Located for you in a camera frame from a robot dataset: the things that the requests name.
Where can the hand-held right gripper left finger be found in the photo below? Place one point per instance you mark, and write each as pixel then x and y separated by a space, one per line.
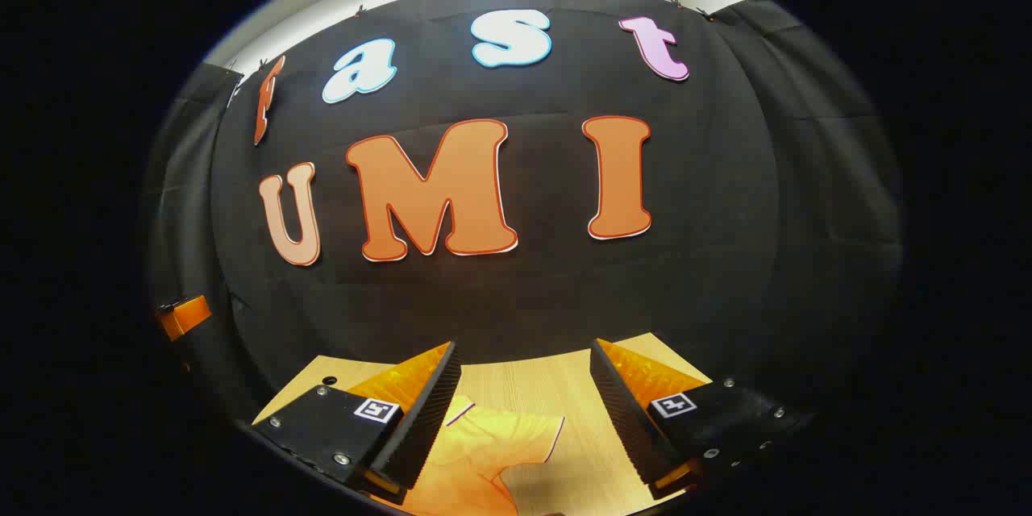
pixel 427 419

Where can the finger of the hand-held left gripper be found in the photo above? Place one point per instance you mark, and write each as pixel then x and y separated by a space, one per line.
pixel 187 316

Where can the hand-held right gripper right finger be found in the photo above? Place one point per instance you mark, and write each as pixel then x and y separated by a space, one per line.
pixel 629 419

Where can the orange T-shirt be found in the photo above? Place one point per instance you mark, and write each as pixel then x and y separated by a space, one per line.
pixel 484 451

